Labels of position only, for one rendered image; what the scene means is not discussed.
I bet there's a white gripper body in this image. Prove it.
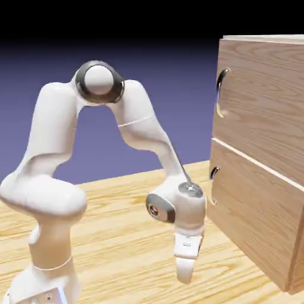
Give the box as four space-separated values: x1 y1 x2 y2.
173 232 204 285

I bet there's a small wood cabinet door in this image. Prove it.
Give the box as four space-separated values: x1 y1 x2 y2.
207 138 304 292

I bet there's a light wood cabinet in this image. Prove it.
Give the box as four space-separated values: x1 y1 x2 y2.
207 34 304 296

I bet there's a large wood cabinet door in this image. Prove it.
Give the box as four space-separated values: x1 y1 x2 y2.
211 38 304 187

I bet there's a short curved metal handle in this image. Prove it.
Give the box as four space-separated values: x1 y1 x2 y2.
208 166 221 207

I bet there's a long curved metal handle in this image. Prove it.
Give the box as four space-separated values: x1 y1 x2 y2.
215 68 232 119

